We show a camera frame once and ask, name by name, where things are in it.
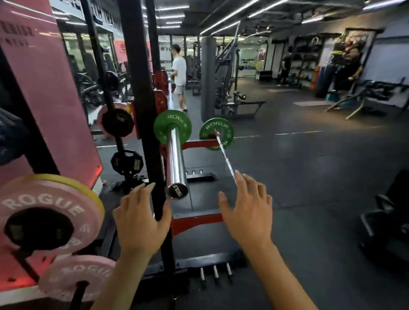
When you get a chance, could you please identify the person's left hand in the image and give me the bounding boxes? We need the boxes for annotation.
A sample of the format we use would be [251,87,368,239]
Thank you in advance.
[110,180,174,261]

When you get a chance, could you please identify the person's right hand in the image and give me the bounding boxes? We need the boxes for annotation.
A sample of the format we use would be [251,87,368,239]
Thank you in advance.
[215,169,276,254]

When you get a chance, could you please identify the person's right forearm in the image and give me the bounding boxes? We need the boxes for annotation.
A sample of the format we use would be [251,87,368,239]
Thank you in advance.
[243,240,337,310]

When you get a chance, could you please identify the person's left forearm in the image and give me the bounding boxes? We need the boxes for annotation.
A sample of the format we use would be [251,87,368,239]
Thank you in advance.
[88,250,153,310]

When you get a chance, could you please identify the thin silver barbell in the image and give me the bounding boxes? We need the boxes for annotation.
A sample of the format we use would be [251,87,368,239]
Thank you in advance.
[210,131,241,187]

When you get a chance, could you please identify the chrome barbell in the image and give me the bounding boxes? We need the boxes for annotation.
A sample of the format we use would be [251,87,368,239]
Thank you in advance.
[161,83,195,201]

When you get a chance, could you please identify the small black weight plate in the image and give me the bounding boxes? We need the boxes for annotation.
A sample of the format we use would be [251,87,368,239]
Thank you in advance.
[109,149,145,177]

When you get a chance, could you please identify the green weight plate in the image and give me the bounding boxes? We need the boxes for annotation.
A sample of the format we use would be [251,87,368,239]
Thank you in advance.
[152,109,194,147]
[198,116,235,152]

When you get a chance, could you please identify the chrome storage pegs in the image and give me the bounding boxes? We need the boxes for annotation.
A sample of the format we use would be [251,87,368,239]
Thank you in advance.
[197,261,235,286]

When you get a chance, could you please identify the yellow weight plate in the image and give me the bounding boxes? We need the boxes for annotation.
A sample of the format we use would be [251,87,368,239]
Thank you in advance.
[20,172,107,220]

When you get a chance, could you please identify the black weight machine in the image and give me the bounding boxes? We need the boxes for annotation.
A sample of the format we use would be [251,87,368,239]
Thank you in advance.
[213,22,271,122]

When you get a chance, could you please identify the grey floor mat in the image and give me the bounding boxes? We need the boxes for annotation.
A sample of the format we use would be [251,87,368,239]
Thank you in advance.
[293,98,334,109]

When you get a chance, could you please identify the small pink weight plate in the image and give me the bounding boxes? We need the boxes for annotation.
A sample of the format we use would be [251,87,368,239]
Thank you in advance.
[37,252,118,305]

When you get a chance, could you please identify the pink plate with black plate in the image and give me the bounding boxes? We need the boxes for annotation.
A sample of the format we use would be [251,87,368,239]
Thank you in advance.
[95,101,136,142]

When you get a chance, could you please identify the large pink weight plate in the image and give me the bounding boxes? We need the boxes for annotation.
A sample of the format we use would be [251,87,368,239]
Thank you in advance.
[0,177,104,261]

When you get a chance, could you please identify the grey pillar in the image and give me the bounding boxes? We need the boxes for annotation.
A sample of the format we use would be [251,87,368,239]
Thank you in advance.
[196,36,219,123]

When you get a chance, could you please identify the black power rack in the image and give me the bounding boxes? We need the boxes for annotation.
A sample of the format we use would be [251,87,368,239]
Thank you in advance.
[98,0,261,299]

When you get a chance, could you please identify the black punching bag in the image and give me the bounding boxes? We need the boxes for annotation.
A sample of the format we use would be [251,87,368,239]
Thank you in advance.
[314,64,335,100]

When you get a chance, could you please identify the red weight plates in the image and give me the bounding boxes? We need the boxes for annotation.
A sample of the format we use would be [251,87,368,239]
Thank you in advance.
[150,69,171,115]

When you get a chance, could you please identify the black equipment shelf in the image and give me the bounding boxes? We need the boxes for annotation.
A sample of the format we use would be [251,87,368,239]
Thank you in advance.
[289,32,338,89]

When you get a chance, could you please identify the long ceiling light strip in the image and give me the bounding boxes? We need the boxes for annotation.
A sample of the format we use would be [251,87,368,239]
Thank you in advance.
[200,0,302,40]

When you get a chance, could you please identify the dark blue weight plate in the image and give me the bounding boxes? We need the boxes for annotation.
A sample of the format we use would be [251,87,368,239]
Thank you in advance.
[0,106,32,170]

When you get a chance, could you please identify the black plate storage post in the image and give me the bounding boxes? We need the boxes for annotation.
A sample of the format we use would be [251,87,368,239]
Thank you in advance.
[65,0,155,195]

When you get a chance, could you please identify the pink wall panel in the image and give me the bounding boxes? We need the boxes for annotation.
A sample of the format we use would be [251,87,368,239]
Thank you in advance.
[0,0,112,293]

